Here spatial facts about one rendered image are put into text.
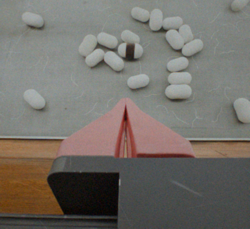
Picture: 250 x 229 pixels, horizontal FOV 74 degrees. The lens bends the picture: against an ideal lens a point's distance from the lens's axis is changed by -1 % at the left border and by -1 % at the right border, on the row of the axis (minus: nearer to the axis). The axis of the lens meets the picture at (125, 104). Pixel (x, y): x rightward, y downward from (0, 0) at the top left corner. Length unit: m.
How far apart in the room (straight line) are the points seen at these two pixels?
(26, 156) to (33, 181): 0.03
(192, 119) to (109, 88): 0.13
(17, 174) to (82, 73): 0.16
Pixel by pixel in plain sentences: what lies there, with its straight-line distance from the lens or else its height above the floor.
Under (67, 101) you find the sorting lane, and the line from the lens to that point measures 0.26.
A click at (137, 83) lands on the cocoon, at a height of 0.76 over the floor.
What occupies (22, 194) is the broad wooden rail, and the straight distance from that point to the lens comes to 0.26.
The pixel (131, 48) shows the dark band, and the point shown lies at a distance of 0.26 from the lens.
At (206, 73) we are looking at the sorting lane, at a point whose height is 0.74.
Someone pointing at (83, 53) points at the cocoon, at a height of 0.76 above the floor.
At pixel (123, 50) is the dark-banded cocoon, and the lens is 0.26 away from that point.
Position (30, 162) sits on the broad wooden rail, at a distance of 0.25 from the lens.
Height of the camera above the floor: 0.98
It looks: 76 degrees down
